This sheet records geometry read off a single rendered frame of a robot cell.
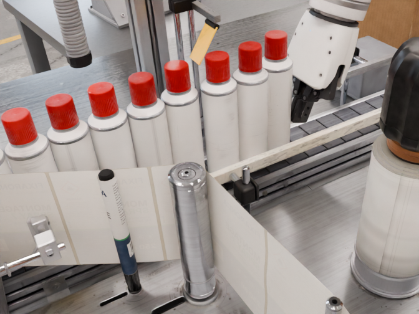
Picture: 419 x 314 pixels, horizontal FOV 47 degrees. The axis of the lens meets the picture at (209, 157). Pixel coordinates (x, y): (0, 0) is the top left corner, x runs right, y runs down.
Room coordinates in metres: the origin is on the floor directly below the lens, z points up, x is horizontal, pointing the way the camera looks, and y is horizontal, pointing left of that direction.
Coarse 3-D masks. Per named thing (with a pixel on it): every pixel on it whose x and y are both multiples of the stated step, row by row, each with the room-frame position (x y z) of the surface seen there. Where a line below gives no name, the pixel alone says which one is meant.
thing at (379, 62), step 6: (390, 54) 0.80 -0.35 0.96; (372, 60) 0.78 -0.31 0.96; (378, 60) 0.78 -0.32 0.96; (384, 60) 0.78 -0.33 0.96; (390, 60) 0.79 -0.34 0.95; (354, 66) 0.76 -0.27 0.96; (360, 66) 0.76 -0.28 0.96; (366, 66) 0.76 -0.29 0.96; (372, 66) 0.77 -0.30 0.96; (378, 66) 0.78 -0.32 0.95; (348, 72) 0.74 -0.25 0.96; (354, 72) 0.75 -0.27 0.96; (360, 72) 0.76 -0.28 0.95; (294, 96) 0.70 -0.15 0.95; (96, 156) 0.56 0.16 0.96
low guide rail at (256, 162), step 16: (368, 112) 0.68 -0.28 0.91; (336, 128) 0.64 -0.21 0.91; (352, 128) 0.65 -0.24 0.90; (288, 144) 0.61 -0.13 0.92; (304, 144) 0.61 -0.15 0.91; (320, 144) 0.63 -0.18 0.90; (256, 160) 0.58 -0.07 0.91; (272, 160) 0.59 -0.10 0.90; (224, 176) 0.55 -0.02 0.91; (240, 176) 0.56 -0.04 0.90
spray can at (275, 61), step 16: (272, 32) 0.65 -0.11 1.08; (272, 48) 0.63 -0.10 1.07; (272, 64) 0.63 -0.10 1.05; (288, 64) 0.63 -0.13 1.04; (272, 80) 0.62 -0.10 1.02; (288, 80) 0.63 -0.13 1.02; (272, 96) 0.62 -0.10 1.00; (288, 96) 0.63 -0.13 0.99; (272, 112) 0.62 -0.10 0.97; (288, 112) 0.63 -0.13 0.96; (272, 128) 0.62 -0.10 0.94; (288, 128) 0.63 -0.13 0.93; (272, 144) 0.62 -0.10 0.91
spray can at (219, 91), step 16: (208, 64) 0.58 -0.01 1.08; (224, 64) 0.58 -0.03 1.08; (208, 80) 0.58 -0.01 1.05; (224, 80) 0.58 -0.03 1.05; (208, 96) 0.57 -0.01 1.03; (224, 96) 0.57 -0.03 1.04; (208, 112) 0.58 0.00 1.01; (224, 112) 0.57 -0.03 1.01; (208, 128) 0.58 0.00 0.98; (224, 128) 0.57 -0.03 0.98; (208, 144) 0.58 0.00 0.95; (224, 144) 0.57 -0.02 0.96; (208, 160) 0.58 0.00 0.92; (224, 160) 0.57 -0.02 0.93
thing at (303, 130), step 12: (348, 108) 0.75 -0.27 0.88; (360, 108) 0.75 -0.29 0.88; (372, 108) 0.75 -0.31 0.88; (312, 120) 0.72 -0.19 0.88; (324, 120) 0.72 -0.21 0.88; (336, 120) 0.72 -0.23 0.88; (300, 132) 0.69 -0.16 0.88; (312, 132) 0.69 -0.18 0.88; (360, 132) 0.68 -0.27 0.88; (324, 144) 0.65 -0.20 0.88; (336, 144) 0.65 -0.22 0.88; (300, 156) 0.62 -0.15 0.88; (264, 168) 0.60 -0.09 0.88; (276, 168) 0.60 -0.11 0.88; (12, 276) 0.42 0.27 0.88
